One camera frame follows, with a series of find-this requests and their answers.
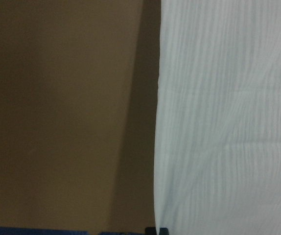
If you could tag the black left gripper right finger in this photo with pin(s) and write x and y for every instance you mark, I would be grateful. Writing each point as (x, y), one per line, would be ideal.
(163, 231)

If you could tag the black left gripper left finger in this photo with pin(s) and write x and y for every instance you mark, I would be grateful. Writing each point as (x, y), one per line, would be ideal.
(150, 231)

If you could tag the light blue button shirt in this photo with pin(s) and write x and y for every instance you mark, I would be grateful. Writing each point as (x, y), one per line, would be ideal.
(217, 160)

